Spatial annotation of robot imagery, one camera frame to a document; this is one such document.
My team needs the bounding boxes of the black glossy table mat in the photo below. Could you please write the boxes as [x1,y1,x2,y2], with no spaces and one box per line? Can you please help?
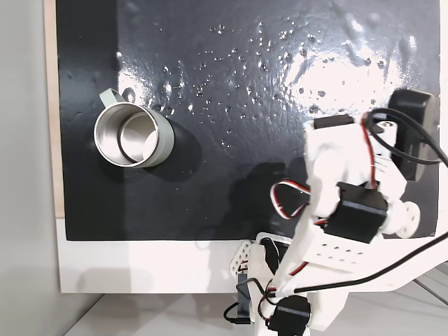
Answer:
[55,0,441,242]

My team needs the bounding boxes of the black table clamp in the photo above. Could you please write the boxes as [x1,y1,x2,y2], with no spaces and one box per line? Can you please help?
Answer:
[236,272,253,326]

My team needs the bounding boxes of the steel mug grey-green outside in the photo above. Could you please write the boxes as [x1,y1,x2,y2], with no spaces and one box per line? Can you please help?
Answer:
[93,87,175,169]

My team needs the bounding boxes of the tan board under mat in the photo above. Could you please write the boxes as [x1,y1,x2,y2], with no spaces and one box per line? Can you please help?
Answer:
[43,0,64,218]

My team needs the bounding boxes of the red white black servo wire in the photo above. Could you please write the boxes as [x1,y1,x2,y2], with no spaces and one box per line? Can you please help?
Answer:
[270,179,313,221]

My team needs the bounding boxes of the black camera with mount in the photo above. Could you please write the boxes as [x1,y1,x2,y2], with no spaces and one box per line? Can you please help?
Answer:
[387,89,440,183]

